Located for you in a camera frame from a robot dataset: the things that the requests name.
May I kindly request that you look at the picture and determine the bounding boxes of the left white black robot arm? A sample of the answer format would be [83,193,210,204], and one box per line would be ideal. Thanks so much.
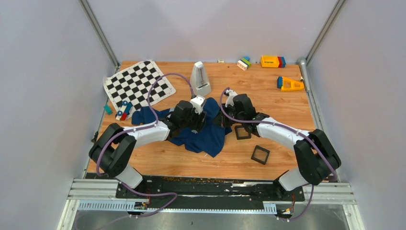
[89,96,206,198]

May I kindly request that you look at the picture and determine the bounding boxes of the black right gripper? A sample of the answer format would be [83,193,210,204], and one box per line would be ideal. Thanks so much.
[212,103,244,128]

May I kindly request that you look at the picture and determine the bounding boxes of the blue cartoon print shirt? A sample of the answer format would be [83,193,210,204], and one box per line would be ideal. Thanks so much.
[131,97,232,157]

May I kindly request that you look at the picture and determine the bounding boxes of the yellow blue toy ramp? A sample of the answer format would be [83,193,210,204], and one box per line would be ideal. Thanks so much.
[277,76,305,92]

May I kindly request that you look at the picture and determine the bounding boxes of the white green blue blocks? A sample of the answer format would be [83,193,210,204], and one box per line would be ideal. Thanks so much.
[237,56,251,71]

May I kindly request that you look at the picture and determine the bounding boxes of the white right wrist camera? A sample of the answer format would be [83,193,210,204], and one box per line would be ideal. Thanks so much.
[224,89,238,107]

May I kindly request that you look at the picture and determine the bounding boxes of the checkered chessboard mat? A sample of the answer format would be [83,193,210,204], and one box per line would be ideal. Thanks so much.
[103,61,176,113]

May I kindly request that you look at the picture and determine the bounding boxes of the white metronome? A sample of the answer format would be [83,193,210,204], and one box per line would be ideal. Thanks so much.
[190,61,212,96]

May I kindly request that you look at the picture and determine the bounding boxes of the yellow toy block bin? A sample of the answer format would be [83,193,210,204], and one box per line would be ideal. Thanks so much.
[260,56,286,68]

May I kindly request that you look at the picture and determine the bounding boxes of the red white blue toy car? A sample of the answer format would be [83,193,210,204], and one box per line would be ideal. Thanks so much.
[115,101,133,121]

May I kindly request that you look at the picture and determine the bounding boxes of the teal small block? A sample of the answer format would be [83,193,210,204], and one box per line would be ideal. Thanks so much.
[103,105,113,115]

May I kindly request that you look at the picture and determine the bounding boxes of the grey metal pipe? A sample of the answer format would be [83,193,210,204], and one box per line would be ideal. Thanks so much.
[298,57,311,93]

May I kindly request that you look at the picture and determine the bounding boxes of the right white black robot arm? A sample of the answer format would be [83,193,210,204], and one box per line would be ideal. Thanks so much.
[218,88,341,200]

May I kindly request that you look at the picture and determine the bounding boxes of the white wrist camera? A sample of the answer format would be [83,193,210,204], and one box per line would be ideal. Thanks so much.
[224,89,238,107]
[190,95,206,114]

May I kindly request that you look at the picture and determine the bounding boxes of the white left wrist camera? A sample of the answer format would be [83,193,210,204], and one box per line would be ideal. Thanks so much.
[190,95,206,114]

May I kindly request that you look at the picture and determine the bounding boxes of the black square frame near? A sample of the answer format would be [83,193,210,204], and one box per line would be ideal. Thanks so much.
[234,125,251,140]

